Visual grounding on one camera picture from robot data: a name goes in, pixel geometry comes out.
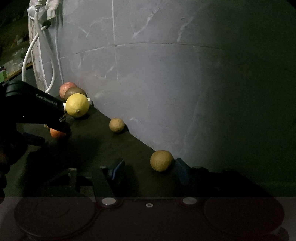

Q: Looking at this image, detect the grey white hose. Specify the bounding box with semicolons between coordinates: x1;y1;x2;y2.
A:
21;9;56;93

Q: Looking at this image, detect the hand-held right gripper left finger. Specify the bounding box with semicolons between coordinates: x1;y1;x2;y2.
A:
39;159;126;207

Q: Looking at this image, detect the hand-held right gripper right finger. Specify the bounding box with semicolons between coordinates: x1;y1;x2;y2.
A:
175;158;273;207

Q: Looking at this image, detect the brown kiwi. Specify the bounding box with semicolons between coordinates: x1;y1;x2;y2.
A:
64;87;87;100

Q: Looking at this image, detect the red apple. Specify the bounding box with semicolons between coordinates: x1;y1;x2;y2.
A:
59;82;78;100

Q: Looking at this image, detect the yellow lemon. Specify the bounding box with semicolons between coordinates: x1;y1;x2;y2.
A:
65;93;90;118

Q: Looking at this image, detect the small reddish orange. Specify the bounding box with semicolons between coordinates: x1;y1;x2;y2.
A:
50;127;67;139

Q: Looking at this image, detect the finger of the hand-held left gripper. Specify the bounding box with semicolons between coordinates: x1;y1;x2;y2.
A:
44;116;72;138
17;130;46;146

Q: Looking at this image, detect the small brown round fruit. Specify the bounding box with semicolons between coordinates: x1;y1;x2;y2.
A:
150;150;174;172
109;117;125;133

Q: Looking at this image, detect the white rag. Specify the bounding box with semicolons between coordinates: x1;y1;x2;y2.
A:
26;0;63;20

